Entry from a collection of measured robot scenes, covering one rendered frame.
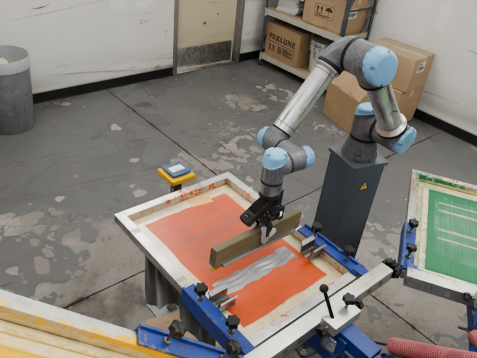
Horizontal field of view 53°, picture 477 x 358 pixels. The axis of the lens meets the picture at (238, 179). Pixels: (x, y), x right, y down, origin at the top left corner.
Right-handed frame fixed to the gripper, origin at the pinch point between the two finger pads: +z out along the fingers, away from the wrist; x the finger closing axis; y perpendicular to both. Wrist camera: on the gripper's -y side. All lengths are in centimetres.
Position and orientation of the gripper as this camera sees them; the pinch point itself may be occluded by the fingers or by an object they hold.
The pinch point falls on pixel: (258, 239)
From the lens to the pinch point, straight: 170.4
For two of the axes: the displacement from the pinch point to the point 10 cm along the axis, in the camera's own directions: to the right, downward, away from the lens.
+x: -6.4, -4.8, 6.0
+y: 7.6, -3.0, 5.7
